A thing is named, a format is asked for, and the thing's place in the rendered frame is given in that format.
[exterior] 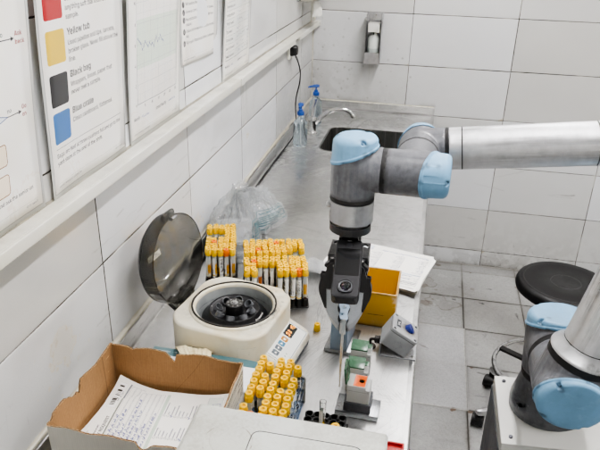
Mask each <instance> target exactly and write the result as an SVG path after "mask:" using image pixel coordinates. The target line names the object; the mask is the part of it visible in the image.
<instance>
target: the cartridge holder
mask: <svg viewBox="0 0 600 450"><path fill-rule="evenodd" d="M380 404H381V400H376V399H373V391H371V397H370V402H369V405H367V404H358V403H354V402H348V401H346V394H342V393H339V395H338V399H337V404H336V407H335V414H339V415H345V416H349V417H354V418H358V419H364V420H368V421H378V417H379V409H380Z"/></svg>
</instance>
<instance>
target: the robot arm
mask: <svg viewBox="0 0 600 450"><path fill-rule="evenodd" d="M330 164H331V171H330V192H329V201H327V202H326V206H327V207H330V208H329V229H330V231H331V232H333V233H334V234H336V235H339V240H336V239H332V242H331V245H330V249H329V253H328V260H327V261H326V262H325V264H324V266H325V267H327V270H326V271H321V280H320V284H319V293H320V296H321V301H322V303H323V305H324V308H325V309H326V312H327V314H328V316H329V319H330V321H331V322H332V324H333V325H334V327H335V328H336V329H337V330H339V324H340V321H341V320H340V317H339V314H340V307H339V304H349V306H350V308H349V310H348V314H347V316H348V319H347V322H346V331H350V330H351V329H352V328H353V327H354V326H355V324H356V323H357V322H358V321H359V319H360V317H361V316H362V314H363V312H364V310H365V308H366V306H367V304H368V303H369V301H370V299H371V291H372V284H371V276H367V274H368V272H369V266H370V254H371V243H363V242H362V236H365V235H367V234H369V233H370V232H371V223H372V222H373V211H374V196H375V193H380V194H386V195H395V196H411V197H419V198H421V199H428V198H434V199H444V198H446V197H447V195H448V193H449V188H450V180H451V173H452V170H471V169H504V168H538V167H571V166H600V121H571V122H550V123H530V124H510V125H490V126H470V127H450V128H435V127H433V126H432V125H430V124H428V123H425V122H418V123H414V124H413V125H411V126H409V127H408V128H407V129H406V130H405V131H404V133H403V134H402V136H401V137H400V138H399V141H398V144H397V149H395V148H384V147H379V139H378V137H377V136H376V135H375V134H373V133H371V132H365V131H364V130H347V131H343V132H340V133H338V134H337V135H336V136H335V137H334V138H333V145H332V155H331V159H330ZM335 243H336V244H335ZM364 246H367V247H368V248H367V247H364ZM525 323H526V327H525V336H524V344H523V353H522V361H521V370H520V372H519V374H518V376H517V377H516V379H515V381H514V382H513V384H512V386H511V389H510V395H509V405H510V407H511V409H512V411H513V413H514V414H515V415H516V416H517V417H518V418H519V419H520V420H522V421H524V422H525V423H527V424H529V425H530V426H532V427H534V428H537V429H542V430H546V431H553V432H564V431H569V430H573V429H581V428H590V427H592V426H595V425H596V424H597V423H599V422H600V265H599V267H598V269H597V271H596V273H595V275H594V277H593V278H592V280H591V282H590V284H589V286H588V288H587V290H586V292H585V294H584V296H583V297H582V299H581V301H580V303H579V306H578V307H575V306H573V305H569V304H561V303H542V304H537V305H534V306H532V307H531V308H530V309H529V311H528V313H527V319H526V320H525Z"/></svg>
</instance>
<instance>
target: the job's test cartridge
mask: <svg viewBox="0 0 600 450"><path fill-rule="evenodd" d="M371 383H372V379H369V376H364V375H359V374H353V373H351V374H350V379H349V381H348V382H347V391H346V401H348V402H354V403H358V404H367V405H369V402H370V397H371Z"/></svg>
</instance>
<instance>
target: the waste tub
mask: <svg viewBox="0 0 600 450"><path fill-rule="evenodd" d="M401 273H402V271H399V270H391V269H384V268H377V267H370V266H369V272H368V274H367V276H371V284H372V291H371V299H370V301H369V303H368V304H367V306H366V308H365V310H364V312H363V313H362V316H361V317H360V319H359V321H358V322H357V323H356V324H362V325H368V326H374V327H381V328H382V327H383V326H384V325H385V324H386V322H387V321H388V320H389V319H390V318H391V316H392V315H393V314H394V313H396V308H397V302H398V294H399V285H400V279H401Z"/></svg>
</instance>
